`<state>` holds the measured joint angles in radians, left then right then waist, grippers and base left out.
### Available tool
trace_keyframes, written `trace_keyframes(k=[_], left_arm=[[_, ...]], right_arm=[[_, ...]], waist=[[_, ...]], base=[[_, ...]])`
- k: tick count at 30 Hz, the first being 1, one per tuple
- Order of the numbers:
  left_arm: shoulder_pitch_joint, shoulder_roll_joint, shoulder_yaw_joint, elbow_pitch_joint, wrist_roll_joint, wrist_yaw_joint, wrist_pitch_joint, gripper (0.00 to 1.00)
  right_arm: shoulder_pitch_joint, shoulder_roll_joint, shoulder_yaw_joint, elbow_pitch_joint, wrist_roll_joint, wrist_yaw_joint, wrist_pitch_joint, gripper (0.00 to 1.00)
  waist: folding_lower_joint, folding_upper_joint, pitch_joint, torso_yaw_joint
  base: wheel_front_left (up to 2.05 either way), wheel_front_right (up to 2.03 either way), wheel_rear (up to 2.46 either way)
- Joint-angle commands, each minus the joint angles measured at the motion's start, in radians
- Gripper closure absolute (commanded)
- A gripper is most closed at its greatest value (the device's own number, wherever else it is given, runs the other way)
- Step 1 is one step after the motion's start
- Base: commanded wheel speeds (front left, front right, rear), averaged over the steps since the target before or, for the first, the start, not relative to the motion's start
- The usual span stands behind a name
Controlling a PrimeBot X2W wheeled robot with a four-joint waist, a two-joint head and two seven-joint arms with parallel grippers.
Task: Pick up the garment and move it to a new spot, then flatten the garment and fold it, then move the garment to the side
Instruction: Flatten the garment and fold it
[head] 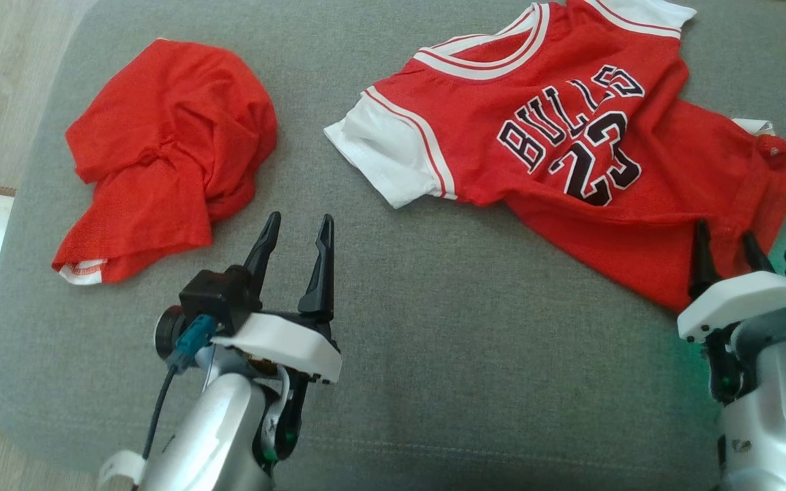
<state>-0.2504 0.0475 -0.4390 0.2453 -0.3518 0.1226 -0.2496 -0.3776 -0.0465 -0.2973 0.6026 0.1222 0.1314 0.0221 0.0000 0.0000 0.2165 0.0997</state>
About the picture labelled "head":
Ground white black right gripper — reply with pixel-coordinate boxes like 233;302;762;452
677;219;786;404

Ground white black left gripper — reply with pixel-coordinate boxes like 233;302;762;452
210;211;343;459

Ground red white-striped mesh shorts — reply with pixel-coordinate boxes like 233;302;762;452
51;39;278;286

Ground red Bulls 23 jersey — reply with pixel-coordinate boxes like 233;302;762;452
324;0;786;313

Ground large grey sofa seat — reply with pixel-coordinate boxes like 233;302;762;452
0;0;786;491

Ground black cable teal connector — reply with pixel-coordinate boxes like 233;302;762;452
141;314;220;464

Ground white paper cable label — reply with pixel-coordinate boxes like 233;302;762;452
96;450;148;488

